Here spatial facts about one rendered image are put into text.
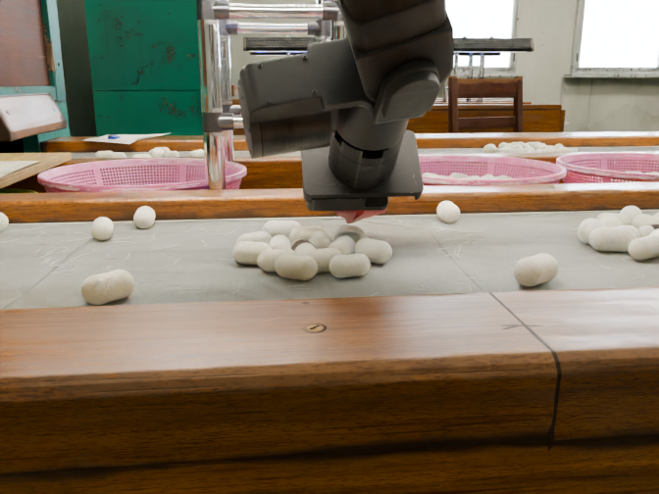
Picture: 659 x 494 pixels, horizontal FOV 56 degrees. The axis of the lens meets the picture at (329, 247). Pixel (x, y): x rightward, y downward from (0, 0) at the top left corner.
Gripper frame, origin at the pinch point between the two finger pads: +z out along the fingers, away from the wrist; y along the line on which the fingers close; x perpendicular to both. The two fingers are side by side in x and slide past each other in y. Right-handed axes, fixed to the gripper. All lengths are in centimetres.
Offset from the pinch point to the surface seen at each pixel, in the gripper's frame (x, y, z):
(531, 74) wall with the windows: -334, -226, 352
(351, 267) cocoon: 11.0, 2.1, -11.4
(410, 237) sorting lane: 3.5, -5.4, -1.2
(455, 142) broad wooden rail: -49, -34, 56
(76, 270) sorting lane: 8.5, 23.4, -7.0
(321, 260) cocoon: 9.9, 4.2, -10.4
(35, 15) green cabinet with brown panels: -76, 55, 47
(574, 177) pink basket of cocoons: -15.4, -35.5, 18.6
